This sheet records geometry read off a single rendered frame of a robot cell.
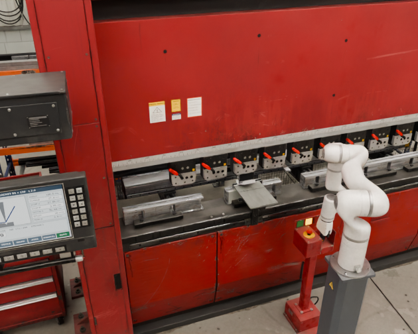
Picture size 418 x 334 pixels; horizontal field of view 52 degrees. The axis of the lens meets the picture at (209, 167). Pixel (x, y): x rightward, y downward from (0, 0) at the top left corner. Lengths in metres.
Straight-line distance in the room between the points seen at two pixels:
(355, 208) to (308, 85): 0.95
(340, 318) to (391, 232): 1.39
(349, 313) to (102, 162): 1.44
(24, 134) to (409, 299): 2.96
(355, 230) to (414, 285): 1.82
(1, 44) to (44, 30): 4.68
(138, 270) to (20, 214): 1.10
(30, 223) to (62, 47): 0.74
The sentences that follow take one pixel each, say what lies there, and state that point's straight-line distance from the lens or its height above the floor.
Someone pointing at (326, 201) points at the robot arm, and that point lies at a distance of 2.63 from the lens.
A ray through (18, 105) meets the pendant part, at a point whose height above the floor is 1.90.
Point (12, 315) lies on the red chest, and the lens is 3.25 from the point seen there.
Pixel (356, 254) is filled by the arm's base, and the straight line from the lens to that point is 2.16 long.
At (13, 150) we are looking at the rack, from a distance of 4.30.
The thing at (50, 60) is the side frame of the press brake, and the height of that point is 1.96.
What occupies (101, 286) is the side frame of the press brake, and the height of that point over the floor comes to 0.65.
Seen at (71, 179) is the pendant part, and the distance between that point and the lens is 1.77.
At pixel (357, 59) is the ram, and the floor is 1.75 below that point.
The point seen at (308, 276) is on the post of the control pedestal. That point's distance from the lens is 3.00.
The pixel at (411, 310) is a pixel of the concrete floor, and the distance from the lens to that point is 3.63.
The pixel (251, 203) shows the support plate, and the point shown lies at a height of 1.00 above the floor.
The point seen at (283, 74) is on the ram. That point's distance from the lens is 2.57.
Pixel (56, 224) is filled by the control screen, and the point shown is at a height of 1.40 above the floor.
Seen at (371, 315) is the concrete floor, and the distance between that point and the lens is 3.50.
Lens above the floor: 2.46
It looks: 29 degrees down
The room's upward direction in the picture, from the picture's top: straight up
